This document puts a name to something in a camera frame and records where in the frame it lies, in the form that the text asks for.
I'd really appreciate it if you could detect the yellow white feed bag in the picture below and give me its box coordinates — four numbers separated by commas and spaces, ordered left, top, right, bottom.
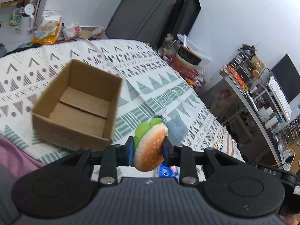
33, 10, 62, 45

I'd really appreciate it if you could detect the grey wardrobe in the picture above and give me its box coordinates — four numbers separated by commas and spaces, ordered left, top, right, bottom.
106, 0, 178, 49

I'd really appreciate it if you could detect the white red plastic bag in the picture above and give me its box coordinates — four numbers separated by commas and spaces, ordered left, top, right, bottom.
62, 23, 81, 40

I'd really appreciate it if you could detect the black white round bowl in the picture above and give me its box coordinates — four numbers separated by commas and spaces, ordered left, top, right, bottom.
176, 45, 202, 70

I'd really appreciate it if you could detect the white keyboard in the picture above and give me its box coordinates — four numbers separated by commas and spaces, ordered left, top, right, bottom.
267, 76, 292, 123

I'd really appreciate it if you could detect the black flat screen leaning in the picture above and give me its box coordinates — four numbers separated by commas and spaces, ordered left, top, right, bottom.
172, 0, 201, 36

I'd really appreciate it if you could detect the white trash bin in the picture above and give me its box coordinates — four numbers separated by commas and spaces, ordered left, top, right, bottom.
19, 4, 35, 36

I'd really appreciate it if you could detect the blue white tissue pack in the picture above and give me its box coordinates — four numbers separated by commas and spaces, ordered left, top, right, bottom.
154, 163, 179, 182

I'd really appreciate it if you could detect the dark desk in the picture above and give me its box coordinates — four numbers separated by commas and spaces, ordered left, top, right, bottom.
197, 72, 284, 168

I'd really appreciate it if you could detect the red plastic basket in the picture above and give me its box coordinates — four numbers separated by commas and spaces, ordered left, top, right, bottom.
169, 55, 199, 79

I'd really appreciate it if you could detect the grey desk drawer organizer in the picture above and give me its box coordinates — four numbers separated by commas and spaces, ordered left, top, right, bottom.
228, 50, 255, 85

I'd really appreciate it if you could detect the brown cardboard box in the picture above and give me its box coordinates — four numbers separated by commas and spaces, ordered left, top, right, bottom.
32, 59, 122, 151

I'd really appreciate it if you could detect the black monitor on desk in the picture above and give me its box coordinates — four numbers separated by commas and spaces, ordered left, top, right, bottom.
271, 54, 300, 103

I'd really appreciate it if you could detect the fluffy grey-blue plush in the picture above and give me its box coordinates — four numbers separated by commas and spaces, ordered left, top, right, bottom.
166, 118, 188, 146

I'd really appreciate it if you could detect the patterned white green blanket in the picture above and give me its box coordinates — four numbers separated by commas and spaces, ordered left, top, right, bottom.
1, 40, 242, 165

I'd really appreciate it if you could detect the plush hamburger toy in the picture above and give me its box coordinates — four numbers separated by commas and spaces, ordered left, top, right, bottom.
133, 117, 168, 172

